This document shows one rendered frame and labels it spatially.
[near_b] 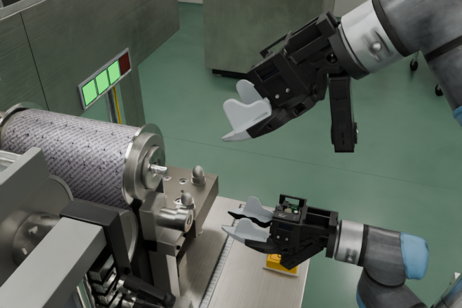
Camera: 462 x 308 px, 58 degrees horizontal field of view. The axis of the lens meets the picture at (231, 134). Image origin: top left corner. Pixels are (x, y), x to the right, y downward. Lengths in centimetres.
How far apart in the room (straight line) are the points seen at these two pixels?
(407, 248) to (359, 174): 200
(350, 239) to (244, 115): 33
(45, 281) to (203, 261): 70
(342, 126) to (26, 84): 66
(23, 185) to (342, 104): 36
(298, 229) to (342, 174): 199
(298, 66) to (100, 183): 38
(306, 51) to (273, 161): 228
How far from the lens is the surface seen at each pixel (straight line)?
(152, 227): 74
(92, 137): 72
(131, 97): 170
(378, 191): 267
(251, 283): 99
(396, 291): 85
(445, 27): 46
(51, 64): 101
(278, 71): 51
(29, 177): 44
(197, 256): 103
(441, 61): 46
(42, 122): 79
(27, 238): 50
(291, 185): 258
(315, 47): 49
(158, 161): 74
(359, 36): 47
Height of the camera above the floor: 170
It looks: 35 degrees down
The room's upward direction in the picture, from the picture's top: straight up
